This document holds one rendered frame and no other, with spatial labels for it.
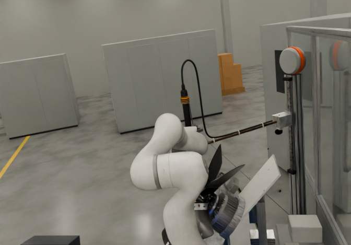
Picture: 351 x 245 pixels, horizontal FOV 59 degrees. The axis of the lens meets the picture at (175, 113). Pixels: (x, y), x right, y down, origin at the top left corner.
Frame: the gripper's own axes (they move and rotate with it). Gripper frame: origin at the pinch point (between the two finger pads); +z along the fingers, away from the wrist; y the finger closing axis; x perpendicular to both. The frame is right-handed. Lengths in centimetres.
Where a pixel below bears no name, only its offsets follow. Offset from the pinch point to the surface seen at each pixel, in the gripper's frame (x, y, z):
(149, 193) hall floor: -166, -107, 224
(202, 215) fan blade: -47.1, 2.3, -7.7
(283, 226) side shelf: -80, 47, 27
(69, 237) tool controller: -42, -61, -32
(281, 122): -11, 49, 31
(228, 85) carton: -139, -1, 816
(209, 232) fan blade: -47, 7, -22
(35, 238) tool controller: -42, -80, -33
